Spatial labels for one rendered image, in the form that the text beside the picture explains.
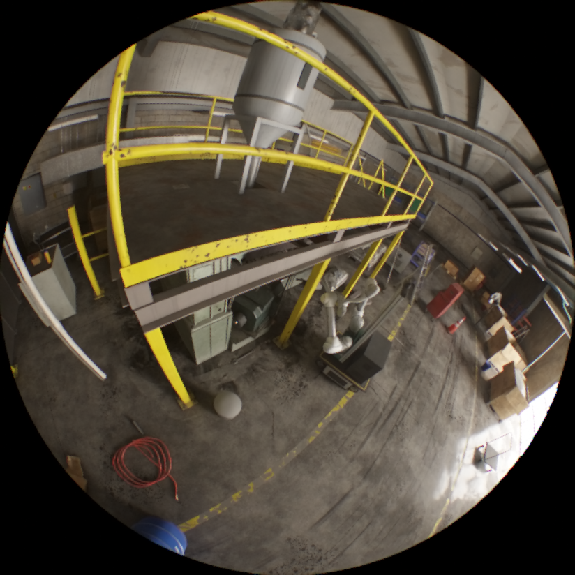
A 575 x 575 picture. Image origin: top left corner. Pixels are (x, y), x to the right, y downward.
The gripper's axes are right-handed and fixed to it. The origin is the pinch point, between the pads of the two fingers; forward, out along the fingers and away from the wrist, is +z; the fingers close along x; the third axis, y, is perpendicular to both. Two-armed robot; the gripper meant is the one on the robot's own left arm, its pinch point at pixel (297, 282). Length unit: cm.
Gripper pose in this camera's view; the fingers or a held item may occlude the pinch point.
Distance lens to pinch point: 298.6
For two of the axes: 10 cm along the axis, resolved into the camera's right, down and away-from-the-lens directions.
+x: -0.3, -6.8, 7.3
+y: -2.8, 7.0, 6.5
